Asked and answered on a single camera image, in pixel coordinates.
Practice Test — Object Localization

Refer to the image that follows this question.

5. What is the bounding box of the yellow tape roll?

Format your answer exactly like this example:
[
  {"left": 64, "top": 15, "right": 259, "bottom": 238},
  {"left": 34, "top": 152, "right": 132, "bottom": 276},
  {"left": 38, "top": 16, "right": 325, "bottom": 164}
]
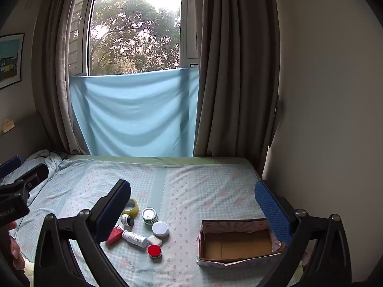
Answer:
[{"left": 122, "top": 198, "right": 140, "bottom": 216}]

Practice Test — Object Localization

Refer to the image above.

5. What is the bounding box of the person's left hand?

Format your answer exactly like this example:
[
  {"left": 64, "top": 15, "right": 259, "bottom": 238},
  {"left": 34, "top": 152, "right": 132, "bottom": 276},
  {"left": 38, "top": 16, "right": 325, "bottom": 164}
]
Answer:
[{"left": 7, "top": 221, "right": 27, "bottom": 272}]

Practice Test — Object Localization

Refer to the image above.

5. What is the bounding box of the brown curtain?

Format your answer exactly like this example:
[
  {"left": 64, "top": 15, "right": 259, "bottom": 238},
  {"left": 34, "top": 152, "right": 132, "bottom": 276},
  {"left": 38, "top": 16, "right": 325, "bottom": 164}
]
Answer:
[
  {"left": 182, "top": 0, "right": 281, "bottom": 160},
  {"left": 31, "top": 0, "right": 99, "bottom": 156}
]

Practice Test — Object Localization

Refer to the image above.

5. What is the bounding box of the green jar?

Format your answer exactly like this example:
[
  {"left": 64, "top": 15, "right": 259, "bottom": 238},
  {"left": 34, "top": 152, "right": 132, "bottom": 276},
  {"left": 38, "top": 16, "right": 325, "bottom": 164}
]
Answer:
[{"left": 141, "top": 207, "right": 158, "bottom": 225}]

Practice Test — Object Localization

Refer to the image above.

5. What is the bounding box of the window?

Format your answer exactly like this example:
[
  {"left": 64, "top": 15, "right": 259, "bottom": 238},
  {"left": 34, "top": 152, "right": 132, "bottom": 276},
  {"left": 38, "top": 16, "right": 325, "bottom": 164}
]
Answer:
[{"left": 68, "top": 0, "right": 199, "bottom": 77}]

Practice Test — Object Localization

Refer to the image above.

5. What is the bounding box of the crumpled light blue blanket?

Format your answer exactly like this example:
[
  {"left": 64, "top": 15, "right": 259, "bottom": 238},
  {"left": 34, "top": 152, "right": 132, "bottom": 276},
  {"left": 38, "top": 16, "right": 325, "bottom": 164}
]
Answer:
[{"left": 21, "top": 150, "right": 71, "bottom": 171}]

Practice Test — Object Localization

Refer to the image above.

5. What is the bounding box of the framed wall picture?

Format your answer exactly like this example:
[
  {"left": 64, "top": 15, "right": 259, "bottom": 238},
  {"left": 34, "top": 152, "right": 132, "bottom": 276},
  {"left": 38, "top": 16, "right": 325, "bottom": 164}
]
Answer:
[{"left": 0, "top": 33, "right": 25, "bottom": 89}]

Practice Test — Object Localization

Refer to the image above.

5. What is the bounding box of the light blue hanging cloth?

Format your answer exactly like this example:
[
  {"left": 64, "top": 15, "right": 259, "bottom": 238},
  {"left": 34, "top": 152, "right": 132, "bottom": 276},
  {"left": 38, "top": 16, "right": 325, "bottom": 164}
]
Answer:
[{"left": 69, "top": 67, "right": 200, "bottom": 158}]

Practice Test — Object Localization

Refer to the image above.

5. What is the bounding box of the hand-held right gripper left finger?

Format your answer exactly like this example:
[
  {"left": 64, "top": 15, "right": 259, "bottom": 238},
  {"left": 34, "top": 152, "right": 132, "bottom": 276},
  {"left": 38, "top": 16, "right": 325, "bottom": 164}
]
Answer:
[{"left": 34, "top": 179, "right": 132, "bottom": 287}]

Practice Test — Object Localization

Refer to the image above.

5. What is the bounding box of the red lid jar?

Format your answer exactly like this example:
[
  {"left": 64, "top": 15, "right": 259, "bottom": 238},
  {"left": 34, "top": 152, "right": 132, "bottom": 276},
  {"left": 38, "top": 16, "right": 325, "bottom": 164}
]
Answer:
[{"left": 147, "top": 244, "right": 163, "bottom": 258}]

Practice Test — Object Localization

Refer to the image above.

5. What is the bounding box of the white round lid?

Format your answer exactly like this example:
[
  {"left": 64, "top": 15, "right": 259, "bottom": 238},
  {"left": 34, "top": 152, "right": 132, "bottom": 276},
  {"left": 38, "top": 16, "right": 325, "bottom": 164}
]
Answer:
[{"left": 152, "top": 221, "right": 170, "bottom": 237}]

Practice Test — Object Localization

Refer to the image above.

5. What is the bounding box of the floral light blue bed sheet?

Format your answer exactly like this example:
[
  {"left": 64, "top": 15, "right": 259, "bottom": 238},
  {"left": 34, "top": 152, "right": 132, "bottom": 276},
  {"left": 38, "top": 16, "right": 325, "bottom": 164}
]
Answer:
[{"left": 0, "top": 155, "right": 300, "bottom": 287}]

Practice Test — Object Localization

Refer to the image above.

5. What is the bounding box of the cardboard box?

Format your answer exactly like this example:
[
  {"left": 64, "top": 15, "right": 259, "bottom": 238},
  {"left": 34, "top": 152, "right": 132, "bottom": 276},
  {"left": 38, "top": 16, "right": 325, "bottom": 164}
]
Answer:
[{"left": 196, "top": 218, "right": 286, "bottom": 266}]

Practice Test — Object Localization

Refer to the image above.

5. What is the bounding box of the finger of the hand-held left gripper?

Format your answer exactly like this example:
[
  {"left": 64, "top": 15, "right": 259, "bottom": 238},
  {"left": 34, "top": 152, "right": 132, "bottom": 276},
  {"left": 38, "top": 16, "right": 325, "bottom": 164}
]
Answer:
[
  {"left": 13, "top": 163, "right": 50, "bottom": 199},
  {"left": 0, "top": 155, "right": 22, "bottom": 180}
]

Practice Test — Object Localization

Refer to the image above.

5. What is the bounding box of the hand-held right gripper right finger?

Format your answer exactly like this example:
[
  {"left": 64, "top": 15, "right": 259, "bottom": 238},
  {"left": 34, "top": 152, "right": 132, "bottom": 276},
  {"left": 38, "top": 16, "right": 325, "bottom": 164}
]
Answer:
[{"left": 254, "top": 181, "right": 352, "bottom": 287}]

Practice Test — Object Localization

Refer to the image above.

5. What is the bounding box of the pale green mattress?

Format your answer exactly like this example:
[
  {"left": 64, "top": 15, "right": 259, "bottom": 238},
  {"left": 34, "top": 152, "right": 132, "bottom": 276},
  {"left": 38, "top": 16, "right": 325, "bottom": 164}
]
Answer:
[{"left": 64, "top": 155, "right": 255, "bottom": 166}]

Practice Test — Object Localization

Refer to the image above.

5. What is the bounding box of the red box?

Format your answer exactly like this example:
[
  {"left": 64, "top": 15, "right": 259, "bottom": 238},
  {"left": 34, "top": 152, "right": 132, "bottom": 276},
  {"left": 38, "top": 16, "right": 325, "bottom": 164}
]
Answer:
[{"left": 106, "top": 226, "right": 125, "bottom": 246}]

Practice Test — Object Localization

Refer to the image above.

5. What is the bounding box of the white plastic bottle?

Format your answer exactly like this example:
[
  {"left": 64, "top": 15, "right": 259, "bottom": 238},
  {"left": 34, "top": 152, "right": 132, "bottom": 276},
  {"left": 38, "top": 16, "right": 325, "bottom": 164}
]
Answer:
[{"left": 122, "top": 230, "right": 148, "bottom": 248}]

